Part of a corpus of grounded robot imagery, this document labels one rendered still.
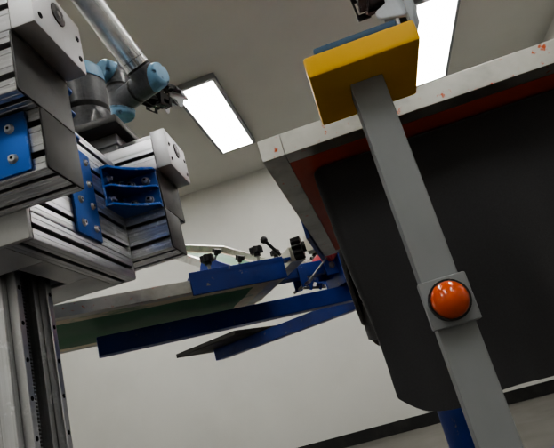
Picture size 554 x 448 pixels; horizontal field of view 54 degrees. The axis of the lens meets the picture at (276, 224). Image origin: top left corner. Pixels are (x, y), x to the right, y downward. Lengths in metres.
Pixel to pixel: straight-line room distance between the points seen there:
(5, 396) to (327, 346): 4.76
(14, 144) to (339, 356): 4.96
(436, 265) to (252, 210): 5.37
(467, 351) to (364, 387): 4.94
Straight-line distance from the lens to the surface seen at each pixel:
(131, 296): 1.59
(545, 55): 0.93
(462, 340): 0.59
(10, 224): 0.85
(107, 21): 1.65
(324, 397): 5.56
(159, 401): 6.03
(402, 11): 0.92
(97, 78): 1.41
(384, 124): 0.64
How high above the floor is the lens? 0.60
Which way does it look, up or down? 17 degrees up
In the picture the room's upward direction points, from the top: 16 degrees counter-clockwise
